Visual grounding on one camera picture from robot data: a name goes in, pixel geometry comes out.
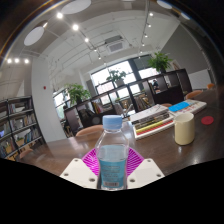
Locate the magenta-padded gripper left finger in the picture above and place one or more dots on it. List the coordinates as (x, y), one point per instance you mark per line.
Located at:
(78, 173)

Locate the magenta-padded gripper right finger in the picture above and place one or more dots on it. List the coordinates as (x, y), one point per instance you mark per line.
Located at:
(146, 172)

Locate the clear water bottle blue cap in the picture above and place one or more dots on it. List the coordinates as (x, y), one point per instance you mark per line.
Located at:
(111, 163)

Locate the group of orange chairs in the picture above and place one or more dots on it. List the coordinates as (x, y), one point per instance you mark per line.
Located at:
(88, 130)

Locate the stack of books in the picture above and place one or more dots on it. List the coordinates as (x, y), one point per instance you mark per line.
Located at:
(150, 121)

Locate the cream cup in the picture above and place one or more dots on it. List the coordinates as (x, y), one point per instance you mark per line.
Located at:
(184, 130)

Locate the tall dark bookshelf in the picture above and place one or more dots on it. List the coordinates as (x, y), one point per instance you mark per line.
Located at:
(20, 130)

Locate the low dark shelf unit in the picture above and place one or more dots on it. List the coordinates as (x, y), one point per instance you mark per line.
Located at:
(168, 96)

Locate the potted plant with drooping leaves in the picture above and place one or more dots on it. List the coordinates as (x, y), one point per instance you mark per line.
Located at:
(77, 93)

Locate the flat round red coaster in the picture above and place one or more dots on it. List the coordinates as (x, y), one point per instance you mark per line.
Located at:
(207, 120)

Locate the flat white book blue patch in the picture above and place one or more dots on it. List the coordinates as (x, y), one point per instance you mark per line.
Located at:
(196, 106)

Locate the potted plant in white pot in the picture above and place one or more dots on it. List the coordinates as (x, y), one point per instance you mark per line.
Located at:
(116, 77)

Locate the bushy potted plant dark pot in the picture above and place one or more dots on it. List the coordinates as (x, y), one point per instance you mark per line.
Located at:
(160, 61)

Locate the ceiling air conditioner unit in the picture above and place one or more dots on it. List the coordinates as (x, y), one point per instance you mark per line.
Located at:
(115, 45)

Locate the group of round ceiling panels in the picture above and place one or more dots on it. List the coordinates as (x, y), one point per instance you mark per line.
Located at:
(33, 35)

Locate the group of ceiling spot lights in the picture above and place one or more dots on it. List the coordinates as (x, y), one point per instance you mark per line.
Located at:
(75, 27)

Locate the white wall radiator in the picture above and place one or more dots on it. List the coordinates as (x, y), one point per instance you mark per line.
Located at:
(200, 79)

